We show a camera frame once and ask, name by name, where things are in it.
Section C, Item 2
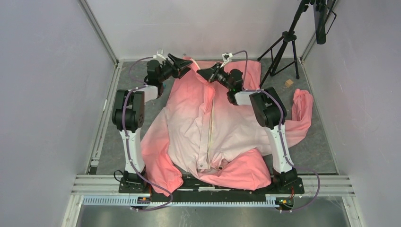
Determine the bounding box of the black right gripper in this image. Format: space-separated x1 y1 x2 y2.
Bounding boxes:
196 62 232 91

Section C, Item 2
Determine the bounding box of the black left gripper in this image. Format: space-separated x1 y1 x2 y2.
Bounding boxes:
158 53 192 83

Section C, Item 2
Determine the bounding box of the pink zip-up jacket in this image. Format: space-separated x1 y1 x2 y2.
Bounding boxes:
141 59 314 196

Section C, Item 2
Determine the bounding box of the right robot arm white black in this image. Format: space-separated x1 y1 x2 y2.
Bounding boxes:
197 64 297 193

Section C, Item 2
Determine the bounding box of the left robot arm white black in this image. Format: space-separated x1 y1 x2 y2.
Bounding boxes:
112 54 192 193

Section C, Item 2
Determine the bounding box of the small wooden block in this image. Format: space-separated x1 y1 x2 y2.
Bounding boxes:
285 79 294 88

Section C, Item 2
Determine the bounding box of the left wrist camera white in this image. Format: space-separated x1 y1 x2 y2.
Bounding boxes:
153 49 166 64

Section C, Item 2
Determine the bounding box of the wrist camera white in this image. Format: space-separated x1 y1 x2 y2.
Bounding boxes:
153 49 166 64
220 52 234 68

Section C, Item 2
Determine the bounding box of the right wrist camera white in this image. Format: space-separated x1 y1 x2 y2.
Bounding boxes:
220 52 234 68

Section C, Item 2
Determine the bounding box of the black camera tripod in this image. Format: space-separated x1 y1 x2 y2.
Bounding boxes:
257 0 315 87

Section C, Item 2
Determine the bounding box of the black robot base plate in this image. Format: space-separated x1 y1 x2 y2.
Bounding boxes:
119 175 305 202

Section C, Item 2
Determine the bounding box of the white slotted cable duct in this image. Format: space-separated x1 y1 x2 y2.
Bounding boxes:
82 195 278 208

